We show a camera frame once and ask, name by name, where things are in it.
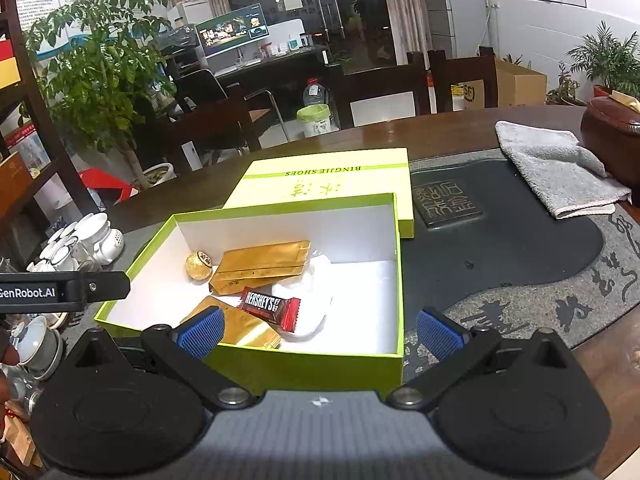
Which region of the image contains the black office chair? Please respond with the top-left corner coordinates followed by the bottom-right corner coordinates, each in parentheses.
top-left (171, 67), bottom-right (292, 143)

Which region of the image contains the white green trash bin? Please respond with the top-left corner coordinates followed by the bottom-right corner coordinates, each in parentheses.
top-left (296, 104), bottom-right (332, 138)

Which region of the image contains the potted palm red pot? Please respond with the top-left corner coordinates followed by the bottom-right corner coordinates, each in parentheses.
top-left (567, 21), bottom-right (639, 99)

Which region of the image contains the large green potted tree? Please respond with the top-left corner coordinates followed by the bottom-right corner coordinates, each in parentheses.
top-left (24, 0), bottom-right (175, 191)

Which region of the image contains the upper gold foil pouch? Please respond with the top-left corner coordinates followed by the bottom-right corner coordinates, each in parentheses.
top-left (208, 240), bottom-right (311, 296)

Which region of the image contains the dark wooden shelf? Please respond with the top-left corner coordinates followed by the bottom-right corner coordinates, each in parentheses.
top-left (1, 0), bottom-right (98, 266)

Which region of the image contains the large water bottle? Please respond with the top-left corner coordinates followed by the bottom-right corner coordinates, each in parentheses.
top-left (303, 77), bottom-right (328, 106)

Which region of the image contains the yellow shoe box lid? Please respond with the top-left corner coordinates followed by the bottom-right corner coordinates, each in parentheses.
top-left (224, 148), bottom-right (414, 240)

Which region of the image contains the white porcelain strainer cup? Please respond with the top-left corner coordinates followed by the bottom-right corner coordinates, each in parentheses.
top-left (74, 212), bottom-right (125, 266)

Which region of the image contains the white gaiwan lid bowl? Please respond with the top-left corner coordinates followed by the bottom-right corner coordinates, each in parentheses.
top-left (10, 315), bottom-right (64, 382)

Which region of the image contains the computer monitor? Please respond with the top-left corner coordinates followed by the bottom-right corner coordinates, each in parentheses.
top-left (195, 3), bottom-right (269, 58)

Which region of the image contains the dark wooden chair left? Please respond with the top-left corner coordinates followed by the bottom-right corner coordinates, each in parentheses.
top-left (154, 84), bottom-right (262, 171)

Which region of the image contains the Hershey's chocolate bar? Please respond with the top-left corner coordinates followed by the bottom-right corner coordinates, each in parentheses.
top-left (239, 288), bottom-right (300, 333)

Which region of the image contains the white plastic wrapper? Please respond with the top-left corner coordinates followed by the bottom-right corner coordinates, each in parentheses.
top-left (271, 252), bottom-right (333, 342)

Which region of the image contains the white refrigerator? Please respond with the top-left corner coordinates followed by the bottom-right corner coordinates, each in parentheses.
top-left (425, 0), bottom-right (488, 58)

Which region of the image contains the gold foil pouch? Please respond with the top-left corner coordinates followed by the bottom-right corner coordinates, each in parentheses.
top-left (208, 240), bottom-right (311, 296)
top-left (182, 296), bottom-right (281, 349)

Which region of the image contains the gold foil chocolate ball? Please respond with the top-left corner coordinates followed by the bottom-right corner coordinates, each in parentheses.
top-left (184, 250), bottom-right (213, 282)

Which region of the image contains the dark wooden desk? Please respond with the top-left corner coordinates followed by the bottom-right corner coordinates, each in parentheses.
top-left (216, 46), bottom-right (333, 110)

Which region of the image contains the green open shoe box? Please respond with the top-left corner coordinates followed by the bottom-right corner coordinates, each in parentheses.
top-left (94, 194), bottom-right (404, 396)

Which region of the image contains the cardboard box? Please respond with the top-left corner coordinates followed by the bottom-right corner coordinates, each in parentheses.
top-left (463, 58), bottom-right (547, 110)

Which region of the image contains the dark wooden chair right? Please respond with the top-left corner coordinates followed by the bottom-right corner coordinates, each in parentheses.
top-left (427, 47), bottom-right (499, 113)

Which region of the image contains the dark wooden chair middle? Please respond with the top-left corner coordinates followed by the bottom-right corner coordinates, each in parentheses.
top-left (324, 51), bottom-right (432, 129)

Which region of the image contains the grey folded towel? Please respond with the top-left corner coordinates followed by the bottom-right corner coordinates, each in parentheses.
top-left (495, 120), bottom-right (631, 220)

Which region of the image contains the dark wooden chair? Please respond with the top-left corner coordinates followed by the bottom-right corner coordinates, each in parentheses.
top-left (427, 47), bottom-right (499, 113)
top-left (324, 51), bottom-right (432, 129)
top-left (154, 84), bottom-right (262, 171)

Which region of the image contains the grey stone tea tray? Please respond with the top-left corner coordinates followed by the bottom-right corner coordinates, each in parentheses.
top-left (64, 146), bottom-right (640, 386)

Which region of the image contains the lower gold foil pouch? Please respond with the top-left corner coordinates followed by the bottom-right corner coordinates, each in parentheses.
top-left (182, 296), bottom-right (281, 349)

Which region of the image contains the brown wooden pig jar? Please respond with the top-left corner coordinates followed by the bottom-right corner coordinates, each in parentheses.
top-left (580, 96), bottom-right (640, 204)

